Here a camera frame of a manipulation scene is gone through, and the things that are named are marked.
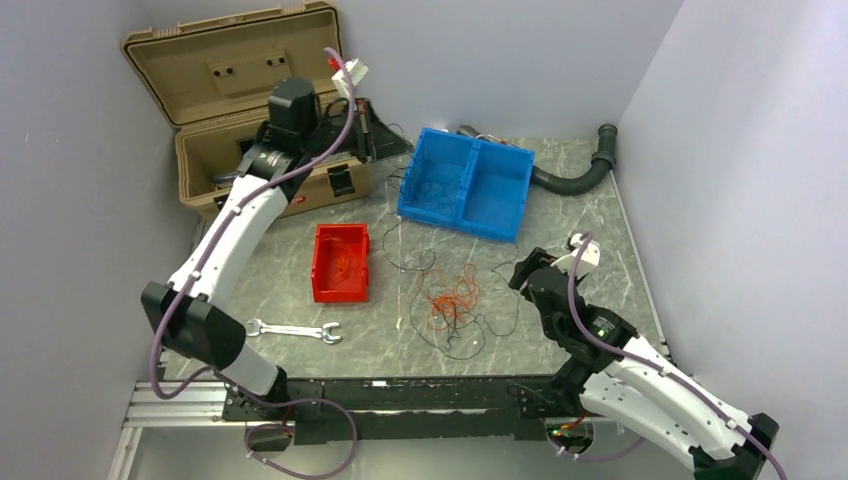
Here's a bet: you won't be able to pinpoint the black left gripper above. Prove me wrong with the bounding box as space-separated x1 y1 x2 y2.
301 99 415 165

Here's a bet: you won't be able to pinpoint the orange blue black wires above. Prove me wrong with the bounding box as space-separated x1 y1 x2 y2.
380 122 525 362

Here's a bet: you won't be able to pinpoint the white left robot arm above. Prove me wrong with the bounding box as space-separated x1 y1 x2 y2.
141 71 373 420

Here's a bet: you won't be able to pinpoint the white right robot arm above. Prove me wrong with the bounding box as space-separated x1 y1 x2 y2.
508 248 779 479

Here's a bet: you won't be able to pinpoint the blue plastic divided bin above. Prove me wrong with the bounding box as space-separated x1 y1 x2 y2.
397 128 535 243

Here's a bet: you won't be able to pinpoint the red plastic bin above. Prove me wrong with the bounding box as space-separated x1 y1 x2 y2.
311 223 370 303

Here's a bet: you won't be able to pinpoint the yellow black tool in toolbox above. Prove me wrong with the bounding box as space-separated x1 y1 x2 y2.
212 172 239 190

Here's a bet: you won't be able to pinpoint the tan plastic toolbox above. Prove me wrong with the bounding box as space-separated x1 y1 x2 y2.
122 1 342 222

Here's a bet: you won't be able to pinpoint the silver open-end wrench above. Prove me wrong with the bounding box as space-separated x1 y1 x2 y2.
244 318 343 345

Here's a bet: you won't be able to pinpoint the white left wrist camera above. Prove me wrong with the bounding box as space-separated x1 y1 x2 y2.
328 58 369 98

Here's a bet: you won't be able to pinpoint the blue wires in blue bin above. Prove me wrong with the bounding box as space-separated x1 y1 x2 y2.
413 165 468 213

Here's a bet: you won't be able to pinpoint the grey corrugated hose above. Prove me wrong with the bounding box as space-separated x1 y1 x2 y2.
457 123 619 197

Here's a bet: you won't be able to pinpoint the orange wires in red bin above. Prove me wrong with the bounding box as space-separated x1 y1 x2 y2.
327 235 366 289

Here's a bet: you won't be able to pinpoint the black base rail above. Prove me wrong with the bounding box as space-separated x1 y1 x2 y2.
222 375 584 445

